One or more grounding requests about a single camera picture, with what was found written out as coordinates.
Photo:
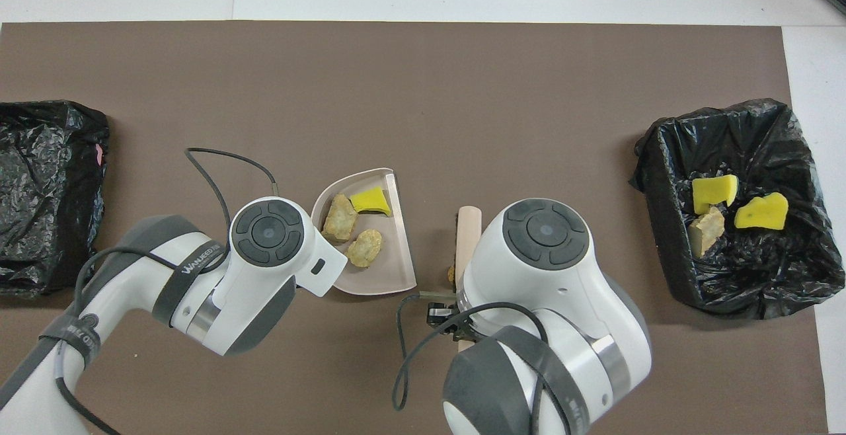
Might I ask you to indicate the pale beige bread chunk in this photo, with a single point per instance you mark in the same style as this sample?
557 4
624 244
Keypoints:
339 218

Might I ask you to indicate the brown table mat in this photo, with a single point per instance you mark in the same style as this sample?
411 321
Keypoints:
462 78

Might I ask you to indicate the yellow sponge with dark spot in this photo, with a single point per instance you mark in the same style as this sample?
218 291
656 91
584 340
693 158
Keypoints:
763 211

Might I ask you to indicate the black bag lined bin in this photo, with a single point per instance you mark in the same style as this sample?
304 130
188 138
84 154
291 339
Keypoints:
760 283
53 190

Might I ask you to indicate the yellow sponge piece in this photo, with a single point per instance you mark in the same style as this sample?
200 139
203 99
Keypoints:
714 192
370 200

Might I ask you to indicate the beige plastic dustpan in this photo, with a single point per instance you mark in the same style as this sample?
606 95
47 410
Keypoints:
390 256

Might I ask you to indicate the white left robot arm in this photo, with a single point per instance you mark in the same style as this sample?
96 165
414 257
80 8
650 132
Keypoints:
264 270

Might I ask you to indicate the golden brown bread roll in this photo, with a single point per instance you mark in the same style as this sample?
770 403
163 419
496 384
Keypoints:
364 248

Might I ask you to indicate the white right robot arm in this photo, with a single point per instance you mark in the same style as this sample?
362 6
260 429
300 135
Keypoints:
548 276

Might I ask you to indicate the beige hand brush black bristles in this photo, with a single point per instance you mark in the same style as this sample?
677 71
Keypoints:
469 230

